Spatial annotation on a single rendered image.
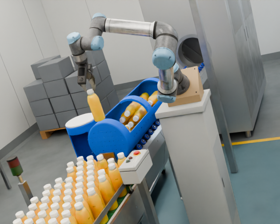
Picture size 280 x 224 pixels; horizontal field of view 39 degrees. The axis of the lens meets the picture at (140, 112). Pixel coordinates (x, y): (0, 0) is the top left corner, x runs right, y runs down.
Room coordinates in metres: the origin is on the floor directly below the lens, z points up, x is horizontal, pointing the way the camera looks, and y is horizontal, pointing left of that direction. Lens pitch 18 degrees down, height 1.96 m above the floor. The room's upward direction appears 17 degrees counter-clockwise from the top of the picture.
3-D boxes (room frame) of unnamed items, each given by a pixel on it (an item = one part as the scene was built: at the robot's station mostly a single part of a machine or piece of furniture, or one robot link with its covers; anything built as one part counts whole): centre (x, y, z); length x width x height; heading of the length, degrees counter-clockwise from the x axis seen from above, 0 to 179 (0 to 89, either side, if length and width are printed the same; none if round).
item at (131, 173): (1.97, 0.11, 1.05); 0.20 x 0.10 x 0.10; 152
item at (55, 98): (6.47, 0.98, 0.59); 1.20 x 0.80 x 1.19; 66
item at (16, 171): (2.11, 0.77, 1.18); 0.06 x 0.06 x 0.05
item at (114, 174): (2.00, 0.23, 0.99); 0.07 x 0.07 x 0.19
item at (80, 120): (3.21, 0.49, 1.03); 0.28 x 0.28 x 0.01
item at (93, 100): (2.27, 0.24, 1.36); 0.07 x 0.07 x 0.19
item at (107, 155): (2.29, 0.27, 0.99); 0.10 x 0.02 x 0.12; 62
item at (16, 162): (2.11, 0.77, 1.23); 0.06 x 0.06 x 0.04
